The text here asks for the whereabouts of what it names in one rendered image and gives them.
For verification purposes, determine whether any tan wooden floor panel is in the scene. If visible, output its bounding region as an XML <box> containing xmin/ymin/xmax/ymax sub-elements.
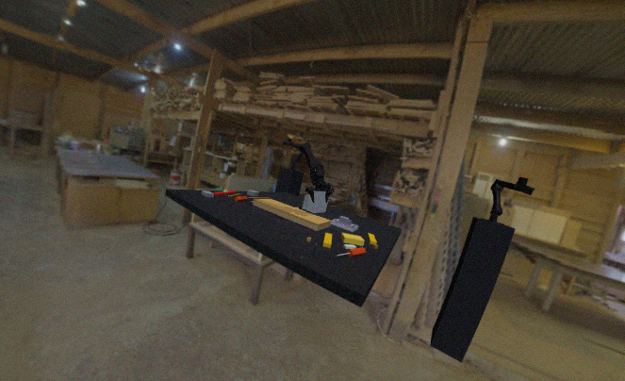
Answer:
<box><xmin>253</xmin><ymin>199</ymin><xmax>332</xmax><ymax>231</ymax></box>

